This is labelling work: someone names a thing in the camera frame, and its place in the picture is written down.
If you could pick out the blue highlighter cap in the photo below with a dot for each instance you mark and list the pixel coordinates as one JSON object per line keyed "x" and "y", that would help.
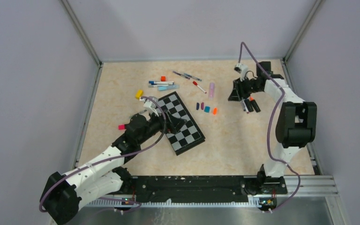
{"x": 206, "y": 109}

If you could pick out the yellow block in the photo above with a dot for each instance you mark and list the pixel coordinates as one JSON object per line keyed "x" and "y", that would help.
{"x": 139, "y": 94}

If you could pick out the thin dark pen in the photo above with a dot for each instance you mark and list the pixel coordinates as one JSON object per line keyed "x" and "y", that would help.
{"x": 182, "y": 75}

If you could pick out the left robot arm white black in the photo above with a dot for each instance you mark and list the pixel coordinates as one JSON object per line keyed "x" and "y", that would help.
{"x": 66, "y": 194}

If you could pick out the white marker red cap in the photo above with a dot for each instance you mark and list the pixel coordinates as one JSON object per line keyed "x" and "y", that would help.
{"x": 198, "y": 86}

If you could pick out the white marker magenta end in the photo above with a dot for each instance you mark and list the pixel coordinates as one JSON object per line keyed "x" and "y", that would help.
{"x": 247, "y": 108}

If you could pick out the light blue eraser bar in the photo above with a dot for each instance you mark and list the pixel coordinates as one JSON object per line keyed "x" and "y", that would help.
{"x": 169, "y": 87}

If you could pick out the black highlighter orange cap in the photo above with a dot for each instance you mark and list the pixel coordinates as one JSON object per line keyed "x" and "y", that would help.
{"x": 254, "y": 104}

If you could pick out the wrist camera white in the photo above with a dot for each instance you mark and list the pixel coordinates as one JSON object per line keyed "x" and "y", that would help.
{"x": 150, "y": 105}
{"x": 242, "y": 70}

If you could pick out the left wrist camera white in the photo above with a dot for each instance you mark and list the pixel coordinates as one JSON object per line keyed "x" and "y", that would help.
{"x": 150, "y": 105}

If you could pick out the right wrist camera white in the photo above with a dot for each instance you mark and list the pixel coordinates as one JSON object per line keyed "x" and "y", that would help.
{"x": 242, "y": 70}

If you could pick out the black highlighter pink cap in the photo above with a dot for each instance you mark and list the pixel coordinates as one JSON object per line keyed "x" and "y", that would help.
{"x": 122, "y": 127}

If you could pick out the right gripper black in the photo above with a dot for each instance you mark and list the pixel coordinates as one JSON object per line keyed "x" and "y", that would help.
{"x": 238, "y": 86}

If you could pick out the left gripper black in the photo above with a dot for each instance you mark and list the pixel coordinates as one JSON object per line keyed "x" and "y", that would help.
{"x": 174, "y": 124}

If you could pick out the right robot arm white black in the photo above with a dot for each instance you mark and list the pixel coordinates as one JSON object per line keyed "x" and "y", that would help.
{"x": 296, "y": 124}

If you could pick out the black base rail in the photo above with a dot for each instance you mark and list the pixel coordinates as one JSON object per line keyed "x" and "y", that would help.
{"x": 200, "y": 189}

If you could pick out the pale purple highlighter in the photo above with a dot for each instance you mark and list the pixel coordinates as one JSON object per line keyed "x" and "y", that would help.
{"x": 211, "y": 91}

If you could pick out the black highlighter blue tip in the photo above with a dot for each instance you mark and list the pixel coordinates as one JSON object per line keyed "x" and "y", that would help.
{"x": 248, "y": 105}

